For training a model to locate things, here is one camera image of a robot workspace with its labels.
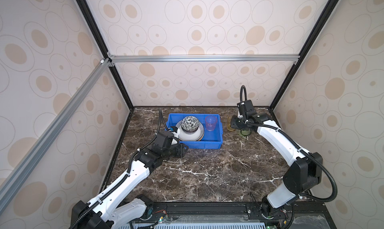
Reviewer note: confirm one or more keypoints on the left diagonal aluminium rail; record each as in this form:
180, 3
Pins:
20, 174

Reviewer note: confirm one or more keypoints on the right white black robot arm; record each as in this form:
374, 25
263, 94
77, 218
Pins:
305, 168

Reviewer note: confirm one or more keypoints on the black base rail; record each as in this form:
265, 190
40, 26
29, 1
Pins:
240, 215

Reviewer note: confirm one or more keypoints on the pink translucent cup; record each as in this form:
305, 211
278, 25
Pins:
211, 122

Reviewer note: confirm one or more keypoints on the horizontal aluminium back rail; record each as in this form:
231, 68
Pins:
204, 58

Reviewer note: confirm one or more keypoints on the blue plastic bin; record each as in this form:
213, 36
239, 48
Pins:
208, 139

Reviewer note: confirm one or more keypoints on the yellow translucent cup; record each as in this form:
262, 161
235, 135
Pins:
229, 128

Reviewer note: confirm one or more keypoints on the green translucent cup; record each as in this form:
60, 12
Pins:
245, 132

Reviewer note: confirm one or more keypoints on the black striped rim white plate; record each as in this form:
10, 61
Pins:
190, 136

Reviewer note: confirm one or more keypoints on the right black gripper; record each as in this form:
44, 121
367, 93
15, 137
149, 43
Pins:
233, 123

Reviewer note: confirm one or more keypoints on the red leaf pattern bowl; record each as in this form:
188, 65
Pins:
190, 124

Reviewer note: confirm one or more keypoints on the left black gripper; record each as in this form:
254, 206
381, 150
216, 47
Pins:
181, 151

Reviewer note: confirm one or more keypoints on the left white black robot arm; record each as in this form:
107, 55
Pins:
104, 210

